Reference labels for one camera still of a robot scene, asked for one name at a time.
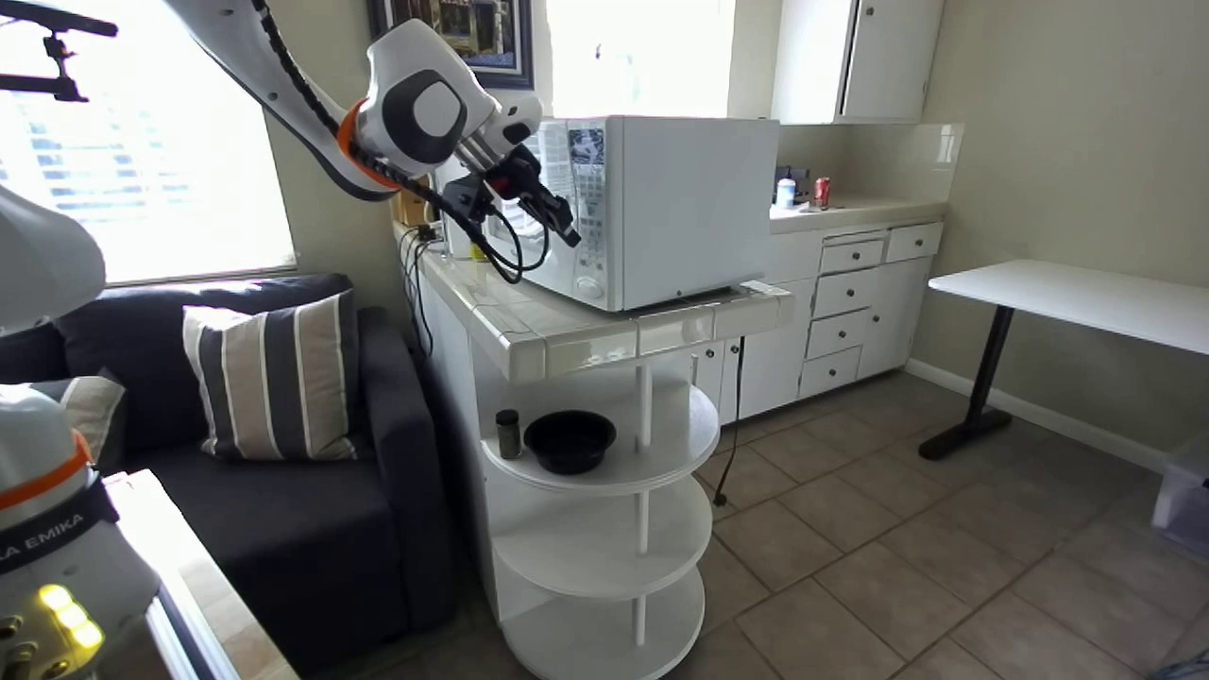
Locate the white wall outlet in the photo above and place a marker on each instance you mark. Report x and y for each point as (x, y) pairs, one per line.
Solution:
(948, 145)

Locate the dark framed wall picture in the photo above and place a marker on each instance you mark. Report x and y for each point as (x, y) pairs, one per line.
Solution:
(487, 33)

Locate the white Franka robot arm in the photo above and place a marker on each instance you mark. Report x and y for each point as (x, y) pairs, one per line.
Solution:
(419, 115)

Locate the small white bottle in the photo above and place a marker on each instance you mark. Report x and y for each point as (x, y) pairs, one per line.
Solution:
(789, 193)

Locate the white upper wall cabinet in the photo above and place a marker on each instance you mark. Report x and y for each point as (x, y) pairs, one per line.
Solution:
(862, 57)

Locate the plain light pillow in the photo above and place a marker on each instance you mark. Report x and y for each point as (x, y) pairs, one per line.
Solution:
(85, 410)

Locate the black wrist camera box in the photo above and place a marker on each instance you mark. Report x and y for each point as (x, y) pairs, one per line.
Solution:
(464, 199)

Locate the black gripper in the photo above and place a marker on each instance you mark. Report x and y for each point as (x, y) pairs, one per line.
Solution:
(521, 175)

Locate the white kitchen cabinet with drawers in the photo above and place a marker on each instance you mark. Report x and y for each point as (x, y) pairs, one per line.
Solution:
(857, 304)

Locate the striped beige grey pillow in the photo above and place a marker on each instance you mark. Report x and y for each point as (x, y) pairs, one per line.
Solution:
(271, 379)

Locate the dark fabric sofa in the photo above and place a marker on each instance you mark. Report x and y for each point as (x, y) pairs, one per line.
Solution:
(303, 543)

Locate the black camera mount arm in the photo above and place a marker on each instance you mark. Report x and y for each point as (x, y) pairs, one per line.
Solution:
(51, 51)

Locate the black bowl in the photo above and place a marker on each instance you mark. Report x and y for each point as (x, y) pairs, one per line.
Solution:
(568, 441)

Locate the white microwave oven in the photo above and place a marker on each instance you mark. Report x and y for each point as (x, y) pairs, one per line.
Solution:
(684, 209)

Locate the white tiled counter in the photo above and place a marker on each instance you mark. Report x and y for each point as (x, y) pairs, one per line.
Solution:
(552, 332)

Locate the white desk with black leg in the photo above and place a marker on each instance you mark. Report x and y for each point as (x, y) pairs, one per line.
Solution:
(1081, 299)

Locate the light robot table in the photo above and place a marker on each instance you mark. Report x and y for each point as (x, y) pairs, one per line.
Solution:
(203, 592)

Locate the white round tiered shelf unit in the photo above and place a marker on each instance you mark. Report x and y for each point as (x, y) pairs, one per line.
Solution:
(600, 531)

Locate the red can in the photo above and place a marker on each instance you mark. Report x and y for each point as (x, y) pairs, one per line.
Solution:
(820, 191)

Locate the yellow object behind microwave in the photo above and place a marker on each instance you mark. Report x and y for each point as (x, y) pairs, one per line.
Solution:
(414, 214)

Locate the small dark cylindrical cup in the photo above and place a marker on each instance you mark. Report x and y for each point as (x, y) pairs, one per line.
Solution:
(509, 431)

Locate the bright window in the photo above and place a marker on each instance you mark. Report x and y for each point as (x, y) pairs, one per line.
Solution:
(154, 175)

